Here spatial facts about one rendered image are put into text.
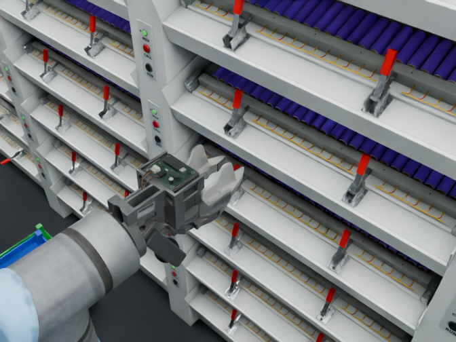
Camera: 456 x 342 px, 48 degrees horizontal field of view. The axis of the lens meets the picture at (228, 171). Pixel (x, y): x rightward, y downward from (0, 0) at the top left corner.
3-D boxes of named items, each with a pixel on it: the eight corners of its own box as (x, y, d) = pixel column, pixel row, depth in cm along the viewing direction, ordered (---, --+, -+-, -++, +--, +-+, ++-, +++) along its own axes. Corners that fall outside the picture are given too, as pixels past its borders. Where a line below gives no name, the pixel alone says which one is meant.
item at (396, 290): (414, 337, 93) (421, 316, 82) (181, 181, 123) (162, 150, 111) (469, 252, 99) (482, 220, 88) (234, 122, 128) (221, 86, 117)
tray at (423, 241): (444, 277, 80) (452, 254, 73) (176, 119, 110) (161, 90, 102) (505, 184, 86) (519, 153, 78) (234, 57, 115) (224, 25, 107)
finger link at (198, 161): (227, 133, 73) (187, 167, 67) (226, 164, 77) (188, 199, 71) (210, 125, 74) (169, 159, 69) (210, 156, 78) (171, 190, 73)
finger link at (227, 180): (258, 153, 70) (206, 183, 65) (256, 184, 74) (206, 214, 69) (243, 142, 72) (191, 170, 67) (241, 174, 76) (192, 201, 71)
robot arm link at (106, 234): (117, 304, 61) (69, 259, 66) (148, 279, 64) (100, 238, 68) (108, 256, 55) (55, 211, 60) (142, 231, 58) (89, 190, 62)
